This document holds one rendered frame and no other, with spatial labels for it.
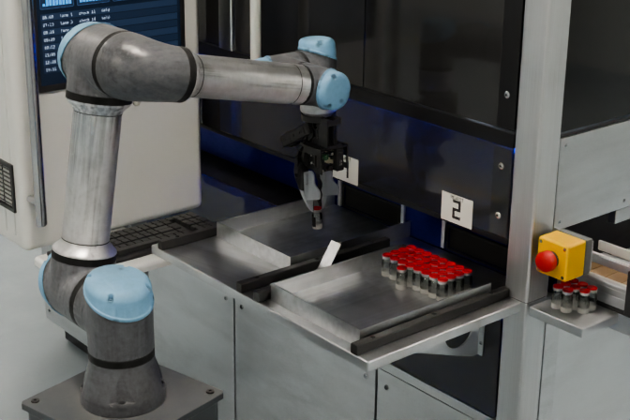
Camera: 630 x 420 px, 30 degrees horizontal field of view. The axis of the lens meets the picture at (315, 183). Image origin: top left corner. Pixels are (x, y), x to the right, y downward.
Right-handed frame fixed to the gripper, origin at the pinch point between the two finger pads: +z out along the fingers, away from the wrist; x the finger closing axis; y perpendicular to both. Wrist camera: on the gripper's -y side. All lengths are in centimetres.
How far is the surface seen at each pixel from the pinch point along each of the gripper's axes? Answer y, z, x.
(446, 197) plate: 22.8, -3.5, 16.4
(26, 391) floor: -135, 95, -15
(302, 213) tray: -21.2, 10.9, 12.1
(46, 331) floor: -171, 95, 9
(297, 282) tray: 14.2, 9.4, -15.1
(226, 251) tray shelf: -11.9, 10.8, -14.9
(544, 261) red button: 51, 1, 14
